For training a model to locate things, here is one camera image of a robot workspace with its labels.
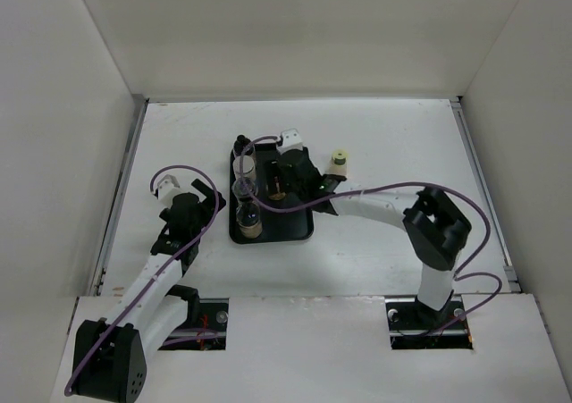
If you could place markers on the small black knob cap bottle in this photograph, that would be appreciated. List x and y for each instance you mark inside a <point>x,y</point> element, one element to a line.
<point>240,147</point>

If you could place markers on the black round cap bottle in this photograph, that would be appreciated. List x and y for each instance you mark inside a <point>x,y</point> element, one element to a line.
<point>249,220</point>

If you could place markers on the yellow cap condiment bottle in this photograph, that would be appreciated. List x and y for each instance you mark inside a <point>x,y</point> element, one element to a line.
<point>339,163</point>

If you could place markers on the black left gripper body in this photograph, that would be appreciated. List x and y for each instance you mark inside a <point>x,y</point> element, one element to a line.
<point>205,218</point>

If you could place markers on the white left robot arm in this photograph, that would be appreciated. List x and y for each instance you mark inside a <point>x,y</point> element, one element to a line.
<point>111,353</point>

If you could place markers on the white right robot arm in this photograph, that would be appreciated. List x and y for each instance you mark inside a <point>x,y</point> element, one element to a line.
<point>435,226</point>

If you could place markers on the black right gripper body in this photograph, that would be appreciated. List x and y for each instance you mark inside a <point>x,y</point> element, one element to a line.
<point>290,187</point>

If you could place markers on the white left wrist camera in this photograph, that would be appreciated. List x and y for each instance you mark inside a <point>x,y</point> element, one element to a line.
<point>167,189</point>

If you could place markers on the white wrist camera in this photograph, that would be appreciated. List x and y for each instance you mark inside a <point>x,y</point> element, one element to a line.
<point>289,140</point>
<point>167,189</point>

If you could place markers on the pink cap condiment bottle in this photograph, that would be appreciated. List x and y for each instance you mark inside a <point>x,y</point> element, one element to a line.
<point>275,191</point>

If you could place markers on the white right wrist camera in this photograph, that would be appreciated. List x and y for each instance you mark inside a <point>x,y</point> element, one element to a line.
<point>289,140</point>

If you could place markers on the blue label silver lid bottle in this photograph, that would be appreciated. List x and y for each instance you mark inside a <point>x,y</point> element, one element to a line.
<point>244,167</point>

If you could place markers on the chrome cap condiment bottle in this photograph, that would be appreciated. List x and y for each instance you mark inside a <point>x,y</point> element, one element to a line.
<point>244,189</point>

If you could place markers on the black rectangular plastic tray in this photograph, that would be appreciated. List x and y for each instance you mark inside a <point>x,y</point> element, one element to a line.
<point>295,226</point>

